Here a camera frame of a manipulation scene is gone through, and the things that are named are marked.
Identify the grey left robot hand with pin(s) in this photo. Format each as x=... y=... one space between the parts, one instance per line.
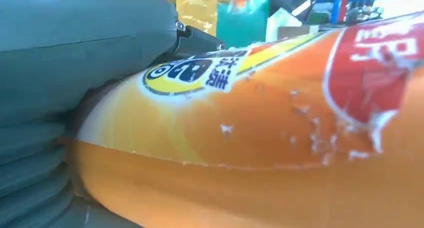
x=82 y=40

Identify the yellow plastic sheet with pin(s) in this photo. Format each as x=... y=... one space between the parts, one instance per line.
x=198 y=10

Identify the green table mat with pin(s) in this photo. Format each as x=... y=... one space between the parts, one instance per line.
x=242 y=27

